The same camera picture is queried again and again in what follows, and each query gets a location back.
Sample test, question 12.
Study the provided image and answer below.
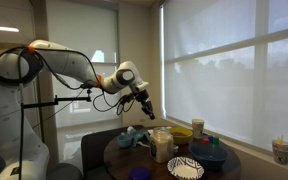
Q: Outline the small teal measuring cup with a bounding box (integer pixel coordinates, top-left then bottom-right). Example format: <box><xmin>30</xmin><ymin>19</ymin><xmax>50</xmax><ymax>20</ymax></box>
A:
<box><xmin>139</xmin><ymin>128</ymin><xmax>151</xmax><ymax>143</ymax></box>

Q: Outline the large teal measuring cup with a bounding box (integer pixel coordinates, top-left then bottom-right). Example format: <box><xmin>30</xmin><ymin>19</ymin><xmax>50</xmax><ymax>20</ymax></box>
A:
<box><xmin>116</xmin><ymin>132</ymin><xmax>134</xmax><ymax>149</ymax></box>

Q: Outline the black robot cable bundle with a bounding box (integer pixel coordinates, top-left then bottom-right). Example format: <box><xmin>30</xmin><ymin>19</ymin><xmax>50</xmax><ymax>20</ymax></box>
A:
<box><xmin>0</xmin><ymin>44</ymin><xmax>137</xmax><ymax>116</ymax></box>

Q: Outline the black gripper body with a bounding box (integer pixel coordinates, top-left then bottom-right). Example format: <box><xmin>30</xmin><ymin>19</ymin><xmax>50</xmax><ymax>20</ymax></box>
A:
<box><xmin>135</xmin><ymin>89</ymin><xmax>151</xmax><ymax>106</ymax></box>

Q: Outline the dark upholstered armchair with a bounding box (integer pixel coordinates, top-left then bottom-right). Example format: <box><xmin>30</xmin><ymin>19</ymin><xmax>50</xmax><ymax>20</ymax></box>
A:
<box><xmin>80</xmin><ymin>124</ymin><xmax>145</xmax><ymax>180</ymax></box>

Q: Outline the dark blue jar lid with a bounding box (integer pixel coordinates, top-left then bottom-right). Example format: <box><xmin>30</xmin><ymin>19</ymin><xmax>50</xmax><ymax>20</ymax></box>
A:
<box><xmin>128</xmin><ymin>165</ymin><xmax>152</xmax><ymax>180</ymax></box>

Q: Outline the patterned cup with sticks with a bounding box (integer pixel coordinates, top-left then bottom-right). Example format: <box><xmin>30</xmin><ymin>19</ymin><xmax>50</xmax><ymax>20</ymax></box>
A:
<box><xmin>271</xmin><ymin>135</ymin><xmax>288</xmax><ymax>166</ymax></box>

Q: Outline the large translucent roller blind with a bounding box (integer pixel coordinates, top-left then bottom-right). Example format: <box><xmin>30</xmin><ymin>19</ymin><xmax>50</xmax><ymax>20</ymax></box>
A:
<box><xmin>163</xmin><ymin>0</ymin><xmax>288</xmax><ymax>156</ymax></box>

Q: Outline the dark blue bowl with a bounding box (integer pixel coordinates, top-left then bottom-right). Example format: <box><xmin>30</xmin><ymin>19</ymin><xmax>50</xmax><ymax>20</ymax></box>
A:
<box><xmin>188</xmin><ymin>142</ymin><xmax>229</xmax><ymax>172</ymax></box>

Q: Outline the black camera stand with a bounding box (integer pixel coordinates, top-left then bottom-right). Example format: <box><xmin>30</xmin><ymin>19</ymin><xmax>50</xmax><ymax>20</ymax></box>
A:
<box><xmin>18</xmin><ymin>88</ymin><xmax>93</xmax><ymax>180</ymax></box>

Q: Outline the patterned paper cup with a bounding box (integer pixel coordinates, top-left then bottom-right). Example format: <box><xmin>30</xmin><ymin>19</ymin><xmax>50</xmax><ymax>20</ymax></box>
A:
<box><xmin>191</xmin><ymin>118</ymin><xmax>205</xmax><ymax>138</ymax></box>

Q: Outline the white light strip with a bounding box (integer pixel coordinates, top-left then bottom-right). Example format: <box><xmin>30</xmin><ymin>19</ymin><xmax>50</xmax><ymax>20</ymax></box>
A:
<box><xmin>0</xmin><ymin>23</ymin><xmax>20</xmax><ymax>33</ymax></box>

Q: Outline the dark round stool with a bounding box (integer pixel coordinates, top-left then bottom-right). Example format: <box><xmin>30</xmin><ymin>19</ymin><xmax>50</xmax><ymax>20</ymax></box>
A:
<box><xmin>45</xmin><ymin>162</ymin><xmax>84</xmax><ymax>180</ymax></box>

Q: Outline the glass sugar jar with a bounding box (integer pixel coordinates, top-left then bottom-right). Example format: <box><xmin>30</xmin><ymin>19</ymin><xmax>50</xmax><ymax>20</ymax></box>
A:
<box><xmin>149</xmin><ymin>126</ymin><xmax>175</xmax><ymax>164</ymax></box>

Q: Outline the yellow bowl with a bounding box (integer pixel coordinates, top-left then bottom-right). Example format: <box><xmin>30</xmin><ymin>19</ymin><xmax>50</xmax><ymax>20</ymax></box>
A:
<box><xmin>168</xmin><ymin>127</ymin><xmax>194</xmax><ymax>146</ymax></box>

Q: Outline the narrow translucent roller blind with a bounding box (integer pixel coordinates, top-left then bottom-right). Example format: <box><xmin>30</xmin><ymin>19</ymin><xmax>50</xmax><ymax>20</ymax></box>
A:
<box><xmin>46</xmin><ymin>0</ymin><xmax>120</xmax><ymax>129</ymax></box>

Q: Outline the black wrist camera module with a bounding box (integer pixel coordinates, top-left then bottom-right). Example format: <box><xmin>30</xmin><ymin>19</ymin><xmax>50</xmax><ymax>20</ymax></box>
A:
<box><xmin>118</xmin><ymin>93</ymin><xmax>138</xmax><ymax>107</ymax></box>

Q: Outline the blue white patterned bowl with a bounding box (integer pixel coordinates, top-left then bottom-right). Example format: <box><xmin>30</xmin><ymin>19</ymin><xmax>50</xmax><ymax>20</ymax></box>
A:
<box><xmin>166</xmin><ymin>156</ymin><xmax>205</xmax><ymax>180</ymax></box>

